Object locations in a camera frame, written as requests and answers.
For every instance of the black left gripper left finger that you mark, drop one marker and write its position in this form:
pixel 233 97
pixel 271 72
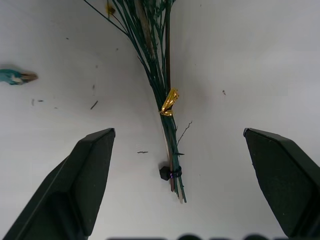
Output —
pixel 67 185

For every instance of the gold twist tie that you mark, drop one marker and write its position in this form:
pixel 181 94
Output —
pixel 170 102

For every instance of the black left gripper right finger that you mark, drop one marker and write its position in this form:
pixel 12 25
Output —
pixel 282 180

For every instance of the green stemmed flower bouquet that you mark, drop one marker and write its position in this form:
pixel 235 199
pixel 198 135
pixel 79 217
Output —
pixel 160 65

